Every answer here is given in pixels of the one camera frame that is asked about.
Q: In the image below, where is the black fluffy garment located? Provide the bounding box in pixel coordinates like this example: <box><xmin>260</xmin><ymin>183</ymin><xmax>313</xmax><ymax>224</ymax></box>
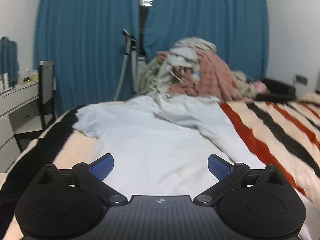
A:
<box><xmin>255</xmin><ymin>79</ymin><xmax>297</xmax><ymax>102</ymax></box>

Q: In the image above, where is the grey hoodie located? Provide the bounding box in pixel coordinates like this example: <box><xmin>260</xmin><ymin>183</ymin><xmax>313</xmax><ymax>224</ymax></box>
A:
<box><xmin>160</xmin><ymin>47</ymin><xmax>198</xmax><ymax>95</ymax></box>

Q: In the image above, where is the group of cosmetic bottles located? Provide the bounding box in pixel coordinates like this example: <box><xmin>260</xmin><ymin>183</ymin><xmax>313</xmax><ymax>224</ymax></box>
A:
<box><xmin>0</xmin><ymin>67</ymin><xmax>39</xmax><ymax>92</ymax></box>

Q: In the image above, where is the black chair with grey back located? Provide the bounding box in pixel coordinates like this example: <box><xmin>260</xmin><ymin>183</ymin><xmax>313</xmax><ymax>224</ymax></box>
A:
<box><xmin>37</xmin><ymin>60</ymin><xmax>57</xmax><ymax>128</ymax></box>

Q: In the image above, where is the pink knitted garment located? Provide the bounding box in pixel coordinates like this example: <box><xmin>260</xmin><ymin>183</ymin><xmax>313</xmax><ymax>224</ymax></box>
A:
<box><xmin>252</xmin><ymin>81</ymin><xmax>269</xmax><ymax>92</ymax></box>

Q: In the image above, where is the green floral blanket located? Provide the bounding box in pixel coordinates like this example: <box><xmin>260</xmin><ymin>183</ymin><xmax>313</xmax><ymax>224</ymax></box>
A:
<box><xmin>139</xmin><ymin>56</ymin><xmax>165</xmax><ymax>97</ymax></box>

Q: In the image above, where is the white dresser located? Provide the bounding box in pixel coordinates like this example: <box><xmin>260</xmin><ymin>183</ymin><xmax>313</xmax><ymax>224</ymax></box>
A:
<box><xmin>0</xmin><ymin>81</ymin><xmax>40</xmax><ymax>173</ymax></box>

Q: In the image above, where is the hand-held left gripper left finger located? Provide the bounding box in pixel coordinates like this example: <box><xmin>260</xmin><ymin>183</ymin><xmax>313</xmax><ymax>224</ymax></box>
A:
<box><xmin>37</xmin><ymin>153</ymin><xmax>127</xmax><ymax>207</ymax></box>

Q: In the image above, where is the wavy blue-framed mirror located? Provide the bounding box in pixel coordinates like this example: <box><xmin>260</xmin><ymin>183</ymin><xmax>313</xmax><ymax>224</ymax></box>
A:
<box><xmin>0</xmin><ymin>36</ymin><xmax>19</xmax><ymax>83</ymax></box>

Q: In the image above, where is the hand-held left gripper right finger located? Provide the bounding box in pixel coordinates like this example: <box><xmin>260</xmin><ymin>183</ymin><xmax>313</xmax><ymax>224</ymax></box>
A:
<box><xmin>194</xmin><ymin>154</ymin><xmax>284</xmax><ymax>207</ymax></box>

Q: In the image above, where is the cream garment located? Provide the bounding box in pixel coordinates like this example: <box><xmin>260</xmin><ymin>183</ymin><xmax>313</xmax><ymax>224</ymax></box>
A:
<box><xmin>172</xmin><ymin>37</ymin><xmax>217</xmax><ymax>53</ymax></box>

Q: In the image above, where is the pile of crumpled clothes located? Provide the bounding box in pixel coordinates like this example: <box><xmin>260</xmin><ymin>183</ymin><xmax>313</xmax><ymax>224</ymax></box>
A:
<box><xmin>157</xmin><ymin>50</ymin><xmax>240</xmax><ymax>98</ymax></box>

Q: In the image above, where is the white T-shirt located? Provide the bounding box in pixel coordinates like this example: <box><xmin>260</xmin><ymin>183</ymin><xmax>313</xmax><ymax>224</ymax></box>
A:
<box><xmin>54</xmin><ymin>94</ymin><xmax>267</xmax><ymax>198</ymax></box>

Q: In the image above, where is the striped blanket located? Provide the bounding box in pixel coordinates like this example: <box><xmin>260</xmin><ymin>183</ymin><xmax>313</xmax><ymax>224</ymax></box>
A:
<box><xmin>0</xmin><ymin>92</ymin><xmax>320</xmax><ymax>240</ymax></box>

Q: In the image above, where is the blue curtain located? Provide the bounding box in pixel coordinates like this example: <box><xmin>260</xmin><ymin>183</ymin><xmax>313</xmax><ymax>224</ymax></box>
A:
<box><xmin>34</xmin><ymin>0</ymin><xmax>140</xmax><ymax>117</ymax></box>
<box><xmin>144</xmin><ymin>0</ymin><xmax>269</xmax><ymax>80</ymax></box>

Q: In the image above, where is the pale green garment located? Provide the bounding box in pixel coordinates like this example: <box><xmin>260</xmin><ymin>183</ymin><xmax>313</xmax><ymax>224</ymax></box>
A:
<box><xmin>231</xmin><ymin>70</ymin><xmax>258</xmax><ymax>99</ymax></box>

